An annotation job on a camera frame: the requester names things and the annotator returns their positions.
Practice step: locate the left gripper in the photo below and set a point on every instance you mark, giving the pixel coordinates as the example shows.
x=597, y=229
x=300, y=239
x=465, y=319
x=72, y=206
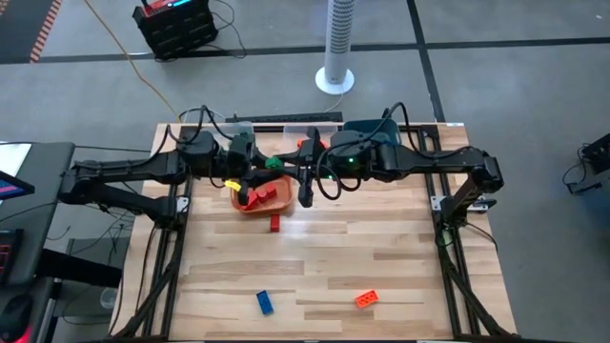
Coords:
x=240, y=147

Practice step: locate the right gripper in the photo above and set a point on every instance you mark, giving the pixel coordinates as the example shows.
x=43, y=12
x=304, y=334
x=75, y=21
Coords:
x=314, y=162

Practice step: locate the green toy building block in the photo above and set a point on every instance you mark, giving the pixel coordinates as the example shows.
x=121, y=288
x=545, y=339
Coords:
x=273, y=163

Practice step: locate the orange toy building block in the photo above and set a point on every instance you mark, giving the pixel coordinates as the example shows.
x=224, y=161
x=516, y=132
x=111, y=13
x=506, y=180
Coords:
x=300, y=142
x=323, y=143
x=366, y=298

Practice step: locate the red toy building block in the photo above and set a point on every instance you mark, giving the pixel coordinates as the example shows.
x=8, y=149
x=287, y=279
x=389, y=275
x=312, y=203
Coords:
x=254, y=201
x=270, y=190
x=261, y=193
x=275, y=222

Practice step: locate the blue toy building block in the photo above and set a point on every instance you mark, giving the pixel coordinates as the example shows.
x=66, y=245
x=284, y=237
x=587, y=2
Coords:
x=265, y=302

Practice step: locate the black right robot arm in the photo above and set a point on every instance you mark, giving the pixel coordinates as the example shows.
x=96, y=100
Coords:
x=429, y=164

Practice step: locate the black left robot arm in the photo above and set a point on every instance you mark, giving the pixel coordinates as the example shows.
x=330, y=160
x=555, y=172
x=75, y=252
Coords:
x=133, y=167

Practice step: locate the clear labelled plastic container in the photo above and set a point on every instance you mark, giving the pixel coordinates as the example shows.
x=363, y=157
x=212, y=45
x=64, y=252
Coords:
x=293, y=131

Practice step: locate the orange plastic bin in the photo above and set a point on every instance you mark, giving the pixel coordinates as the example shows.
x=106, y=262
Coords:
x=286, y=200

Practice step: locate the teal plastic bin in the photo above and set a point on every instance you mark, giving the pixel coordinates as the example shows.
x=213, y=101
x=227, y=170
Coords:
x=362, y=125

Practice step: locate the white tower fan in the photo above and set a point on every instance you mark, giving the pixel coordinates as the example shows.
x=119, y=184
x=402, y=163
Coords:
x=339, y=38

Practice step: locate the black crate with red lid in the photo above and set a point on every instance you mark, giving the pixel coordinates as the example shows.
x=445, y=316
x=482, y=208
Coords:
x=176, y=31

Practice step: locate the clear cup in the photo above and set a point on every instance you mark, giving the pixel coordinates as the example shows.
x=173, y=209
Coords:
x=108, y=297

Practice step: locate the dark grey desk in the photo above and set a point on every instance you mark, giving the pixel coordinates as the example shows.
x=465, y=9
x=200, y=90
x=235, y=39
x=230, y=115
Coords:
x=47, y=162

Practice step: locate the dark tablet screen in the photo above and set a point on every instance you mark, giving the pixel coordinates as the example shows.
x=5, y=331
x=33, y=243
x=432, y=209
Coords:
x=14, y=187

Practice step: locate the white sheet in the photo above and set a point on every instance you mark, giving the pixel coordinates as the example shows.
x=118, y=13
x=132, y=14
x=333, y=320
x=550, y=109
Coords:
x=12, y=159

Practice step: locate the backlit keyboard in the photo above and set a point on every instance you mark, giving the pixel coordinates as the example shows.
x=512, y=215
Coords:
x=7, y=257

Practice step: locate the black mat striped edge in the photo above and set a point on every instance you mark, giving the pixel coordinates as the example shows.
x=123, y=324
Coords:
x=24, y=24

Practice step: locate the black glowing mouse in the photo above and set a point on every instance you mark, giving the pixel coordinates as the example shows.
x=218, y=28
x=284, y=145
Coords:
x=14, y=314

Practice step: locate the black aluminium table frame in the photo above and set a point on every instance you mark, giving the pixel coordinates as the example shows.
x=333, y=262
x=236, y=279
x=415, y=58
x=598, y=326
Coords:
x=271, y=127

